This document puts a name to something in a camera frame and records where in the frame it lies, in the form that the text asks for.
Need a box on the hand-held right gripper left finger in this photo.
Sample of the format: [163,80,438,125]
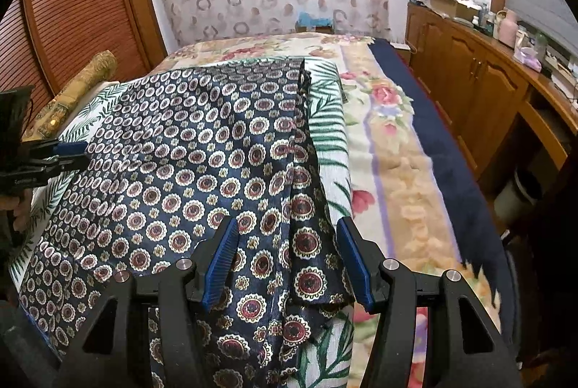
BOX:
[59,216,240,388]

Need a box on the purple tissue pack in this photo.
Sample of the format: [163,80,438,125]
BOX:
[515,47,543,71]

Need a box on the cardboard box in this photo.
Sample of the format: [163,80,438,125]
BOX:
[428,0,476,19]

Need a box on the gold patterned bolster pillow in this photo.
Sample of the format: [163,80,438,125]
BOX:
[25,50,119,142]

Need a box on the pink bottle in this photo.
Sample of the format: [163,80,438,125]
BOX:
[496,9,521,46]

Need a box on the blue cloth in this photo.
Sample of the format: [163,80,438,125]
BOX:
[295,11,336,33]

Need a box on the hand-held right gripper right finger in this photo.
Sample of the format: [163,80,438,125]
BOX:
[336,216,522,388]

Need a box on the floral blanket with navy border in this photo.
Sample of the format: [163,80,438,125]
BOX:
[166,31,520,388]

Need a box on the leaf print bed sheet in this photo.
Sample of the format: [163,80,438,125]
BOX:
[5,58,358,388]

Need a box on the white waste bin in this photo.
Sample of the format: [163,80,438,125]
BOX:
[493,168,543,227]

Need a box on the person's left hand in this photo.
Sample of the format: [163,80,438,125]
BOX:
[0,193,32,245]

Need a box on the wooden louvred wardrobe door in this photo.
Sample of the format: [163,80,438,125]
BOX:
[0,0,167,111]

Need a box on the navy patterned satin pajama top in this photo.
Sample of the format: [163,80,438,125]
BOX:
[18,57,357,388]

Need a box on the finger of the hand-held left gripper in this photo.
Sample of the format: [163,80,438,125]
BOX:
[29,141,90,159]
[27,154,90,182]

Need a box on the wooden cabinet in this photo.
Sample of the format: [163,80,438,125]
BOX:
[404,1,578,192]

